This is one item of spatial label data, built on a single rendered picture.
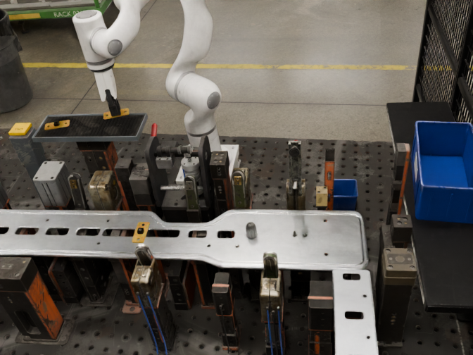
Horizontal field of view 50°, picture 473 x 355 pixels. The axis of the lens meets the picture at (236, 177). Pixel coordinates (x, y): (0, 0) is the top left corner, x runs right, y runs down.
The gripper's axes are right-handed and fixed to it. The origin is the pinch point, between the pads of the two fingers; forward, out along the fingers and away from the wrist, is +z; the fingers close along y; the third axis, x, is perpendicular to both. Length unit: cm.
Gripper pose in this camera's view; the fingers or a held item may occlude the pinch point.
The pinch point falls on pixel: (114, 107)
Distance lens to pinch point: 172.4
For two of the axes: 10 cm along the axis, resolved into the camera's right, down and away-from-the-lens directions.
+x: 9.7, -2.1, 0.9
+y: 2.0, 6.2, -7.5
